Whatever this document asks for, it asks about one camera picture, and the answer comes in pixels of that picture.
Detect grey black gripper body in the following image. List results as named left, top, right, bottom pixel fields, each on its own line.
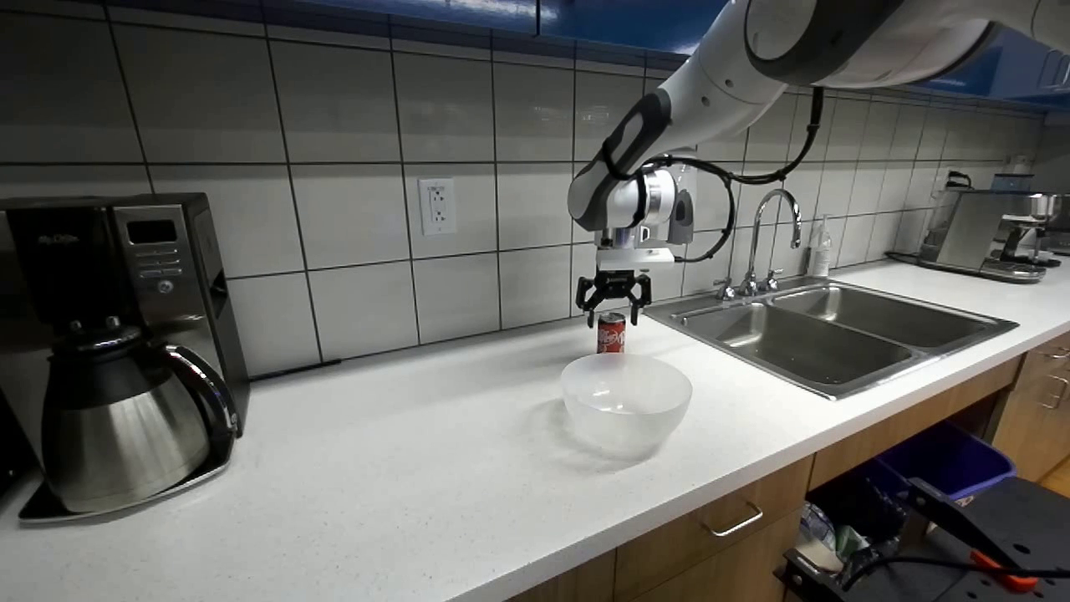
left=591, top=226, right=652, bottom=296

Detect red soda can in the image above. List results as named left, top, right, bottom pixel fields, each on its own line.
left=594, top=312, right=630, bottom=357

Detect translucent white plastic bowl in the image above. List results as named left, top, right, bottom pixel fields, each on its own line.
left=556, top=352, right=696, bottom=463

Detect chrome gooseneck faucet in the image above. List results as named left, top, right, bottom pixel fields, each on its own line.
left=715, top=183, right=805, bottom=301

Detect clear soap bottle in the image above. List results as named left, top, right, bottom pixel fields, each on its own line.
left=805, top=216, right=840, bottom=283

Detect stainless steel double sink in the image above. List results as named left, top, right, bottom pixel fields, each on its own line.
left=644, top=277, right=1019, bottom=400

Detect wooden base cabinet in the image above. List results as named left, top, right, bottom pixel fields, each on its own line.
left=504, top=330, right=1070, bottom=602

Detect black trash bag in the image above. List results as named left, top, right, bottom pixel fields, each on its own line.
left=778, top=471, right=913, bottom=602

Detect blue plastic bin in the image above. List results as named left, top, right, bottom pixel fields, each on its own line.
left=874, top=426, right=1019, bottom=504

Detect silver espresso machine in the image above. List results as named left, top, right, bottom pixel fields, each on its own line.
left=913, top=168, right=1065, bottom=288

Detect black coffee maker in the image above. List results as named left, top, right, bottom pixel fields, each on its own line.
left=0, top=191, right=253, bottom=440

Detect black case with red tool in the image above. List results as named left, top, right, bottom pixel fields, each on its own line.
left=898, top=475, right=1070, bottom=602

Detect steel coffee carafe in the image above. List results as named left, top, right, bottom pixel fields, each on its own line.
left=16, top=319, right=242, bottom=524

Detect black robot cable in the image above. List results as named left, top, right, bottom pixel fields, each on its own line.
left=643, top=85, right=828, bottom=269

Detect white wall outlet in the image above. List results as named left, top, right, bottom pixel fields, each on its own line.
left=415, top=173, right=463, bottom=240

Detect metal drawer handle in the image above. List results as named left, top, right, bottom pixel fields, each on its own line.
left=707, top=500, right=770, bottom=544

